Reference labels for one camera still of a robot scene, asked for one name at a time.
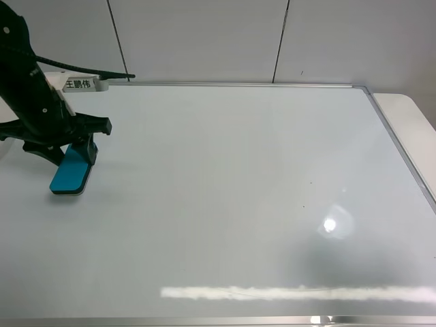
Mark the teal whiteboard eraser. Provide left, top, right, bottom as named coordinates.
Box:
left=49, top=145, right=93, bottom=196

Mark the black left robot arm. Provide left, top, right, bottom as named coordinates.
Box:
left=1, top=3, right=112, bottom=166

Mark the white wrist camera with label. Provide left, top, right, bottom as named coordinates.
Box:
left=44, top=71, right=109, bottom=116

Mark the white whiteboard with aluminium frame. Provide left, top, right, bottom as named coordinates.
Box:
left=1, top=84, right=435, bottom=326

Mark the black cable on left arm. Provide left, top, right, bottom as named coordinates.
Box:
left=0, top=46, right=136, bottom=81

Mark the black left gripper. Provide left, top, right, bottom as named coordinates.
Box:
left=1, top=112, right=112, bottom=166

